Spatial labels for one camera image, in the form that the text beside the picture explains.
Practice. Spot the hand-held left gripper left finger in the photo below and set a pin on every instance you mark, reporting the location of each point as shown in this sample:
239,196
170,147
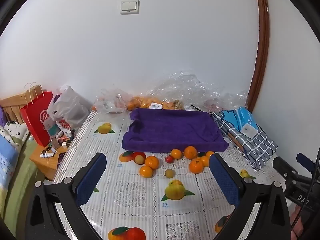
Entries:
91,177

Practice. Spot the small yellow red fruit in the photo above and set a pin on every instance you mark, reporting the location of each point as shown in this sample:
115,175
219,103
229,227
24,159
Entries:
139,159

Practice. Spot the wooden nightstand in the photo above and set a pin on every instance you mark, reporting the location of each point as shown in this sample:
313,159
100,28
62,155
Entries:
47,166

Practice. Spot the blue printed blanket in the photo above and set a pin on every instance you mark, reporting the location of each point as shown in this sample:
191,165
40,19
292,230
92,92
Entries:
7,155

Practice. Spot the thin black rod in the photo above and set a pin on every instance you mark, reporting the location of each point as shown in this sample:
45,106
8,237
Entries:
195,107

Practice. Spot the crinkled clear plastic wrap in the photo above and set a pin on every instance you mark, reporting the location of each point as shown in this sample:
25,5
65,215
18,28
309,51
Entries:
190,87

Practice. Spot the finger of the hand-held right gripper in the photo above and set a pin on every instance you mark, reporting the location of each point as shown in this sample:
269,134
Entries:
282,166
305,158

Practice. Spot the white plastic bag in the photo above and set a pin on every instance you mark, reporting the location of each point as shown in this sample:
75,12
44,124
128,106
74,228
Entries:
67,105

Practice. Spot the white light switch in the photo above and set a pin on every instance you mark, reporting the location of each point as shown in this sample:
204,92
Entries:
130,7

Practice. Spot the blue tissue pack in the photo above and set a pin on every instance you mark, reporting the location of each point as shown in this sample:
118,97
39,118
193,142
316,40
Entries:
246,120

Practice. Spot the purple towel covered tray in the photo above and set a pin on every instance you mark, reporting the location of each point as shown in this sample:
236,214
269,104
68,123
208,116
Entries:
172,127

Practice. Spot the person's right hand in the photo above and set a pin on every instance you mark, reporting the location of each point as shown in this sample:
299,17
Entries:
297,221

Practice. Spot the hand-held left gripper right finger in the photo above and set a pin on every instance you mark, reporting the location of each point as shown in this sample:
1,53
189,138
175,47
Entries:
225,180

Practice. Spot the wooden stick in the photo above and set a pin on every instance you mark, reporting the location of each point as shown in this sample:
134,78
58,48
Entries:
237,143

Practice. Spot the white dotted pillow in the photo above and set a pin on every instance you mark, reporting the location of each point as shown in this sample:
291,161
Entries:
15,130

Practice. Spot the red paper bag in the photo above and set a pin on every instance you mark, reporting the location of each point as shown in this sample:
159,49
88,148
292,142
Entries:
35,122

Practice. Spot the wooden headboard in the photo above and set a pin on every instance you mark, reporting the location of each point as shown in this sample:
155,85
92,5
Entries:
12,105

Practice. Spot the green bedsheet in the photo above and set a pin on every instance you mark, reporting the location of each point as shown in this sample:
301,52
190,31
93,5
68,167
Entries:
22,182

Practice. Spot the white tube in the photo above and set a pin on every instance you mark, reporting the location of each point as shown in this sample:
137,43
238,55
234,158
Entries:
47,155

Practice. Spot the orange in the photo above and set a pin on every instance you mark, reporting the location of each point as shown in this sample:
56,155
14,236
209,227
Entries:
196,165
205,161
146,171
176,154
152,162
190,152

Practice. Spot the small green brown fruit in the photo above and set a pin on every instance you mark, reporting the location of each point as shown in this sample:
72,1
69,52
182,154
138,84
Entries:
169,173

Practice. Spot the clear plastic bag of oranges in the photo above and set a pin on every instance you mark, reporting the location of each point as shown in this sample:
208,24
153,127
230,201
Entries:
145,103

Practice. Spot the black phone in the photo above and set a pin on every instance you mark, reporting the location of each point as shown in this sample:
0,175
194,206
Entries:
61,158

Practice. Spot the grey checked cloth bundle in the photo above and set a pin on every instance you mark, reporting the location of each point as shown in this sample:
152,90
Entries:
257,146

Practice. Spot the fruit print plastic tablecloth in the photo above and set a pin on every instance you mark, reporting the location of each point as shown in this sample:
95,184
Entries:
140,201

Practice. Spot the brown wooden door frame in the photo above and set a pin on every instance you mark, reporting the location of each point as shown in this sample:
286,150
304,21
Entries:
263,42

